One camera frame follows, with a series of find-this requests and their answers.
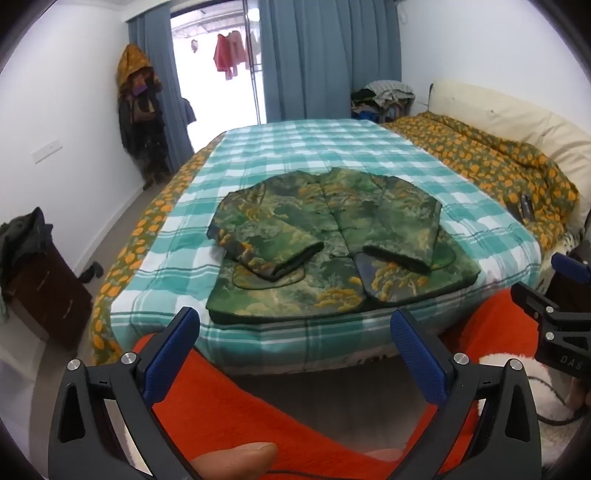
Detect green landscape print padded jacket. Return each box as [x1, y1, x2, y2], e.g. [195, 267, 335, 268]
[206, 168, 480, 325]

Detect pile of clothes on chair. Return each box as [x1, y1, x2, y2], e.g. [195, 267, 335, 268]
[351, 80, 416, 124]

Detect clothes hanging on coat rack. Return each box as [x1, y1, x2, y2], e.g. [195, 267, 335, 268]
[116, 44, 170, 190]

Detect person left hand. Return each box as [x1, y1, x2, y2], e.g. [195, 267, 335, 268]
[190, 442, 279, 480]

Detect small dark packet on quilt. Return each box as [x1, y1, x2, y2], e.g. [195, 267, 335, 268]
[520, 194, 536, 222]

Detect orange red trousers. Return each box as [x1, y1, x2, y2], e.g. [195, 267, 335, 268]
[155, 291, 537, 479]

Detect orange floral green quilt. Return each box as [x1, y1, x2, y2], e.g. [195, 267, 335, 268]
[383, 112, 579, 254]

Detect dark wooden cabinet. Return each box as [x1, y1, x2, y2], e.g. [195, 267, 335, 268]
[7, 246, 92, 351]

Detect teal white plaid bed sheet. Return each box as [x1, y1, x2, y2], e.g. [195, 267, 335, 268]
[110, 120, 542, 374]

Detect dark garment behind curtain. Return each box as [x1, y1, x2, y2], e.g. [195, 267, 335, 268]
[182, 98, 197, 125]

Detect blue curtain right panel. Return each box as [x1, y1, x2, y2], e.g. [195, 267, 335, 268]
[259, 0, 402, 123]

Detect blue curtain panel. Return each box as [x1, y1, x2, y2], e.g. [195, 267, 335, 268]
[126, 4, 197, 174]
[259, 0, 402, 123]

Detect pink garments on balcony line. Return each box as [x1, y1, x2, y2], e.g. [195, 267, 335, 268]
[213, 30, 249, 80]

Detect blue curtain left panel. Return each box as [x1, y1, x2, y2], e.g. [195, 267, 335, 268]
[126, 4, 197, 174]

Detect black cable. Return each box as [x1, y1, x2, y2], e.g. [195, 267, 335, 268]
[526, 375, 588, 426]

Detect white wall switch plate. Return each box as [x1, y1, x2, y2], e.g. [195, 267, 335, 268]
[31, 139, 63, 164]

